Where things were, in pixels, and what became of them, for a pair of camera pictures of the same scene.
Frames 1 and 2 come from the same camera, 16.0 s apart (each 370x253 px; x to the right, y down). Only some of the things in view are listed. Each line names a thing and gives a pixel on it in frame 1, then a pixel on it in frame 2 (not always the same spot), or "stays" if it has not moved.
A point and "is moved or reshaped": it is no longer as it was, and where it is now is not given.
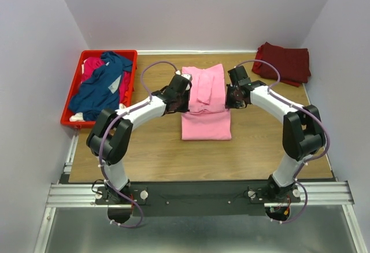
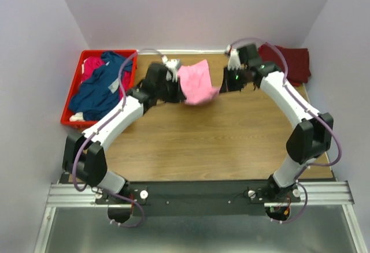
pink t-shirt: (208, 118) is moved or reshaped
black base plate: (197, 199) stays
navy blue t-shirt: (92, 96) stays
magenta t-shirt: (92, 63) stays
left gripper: (184, 108) → (178, 96)
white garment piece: (77, 117) stays
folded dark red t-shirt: (293, 64) stays
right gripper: (230, 104) → (226, 85)
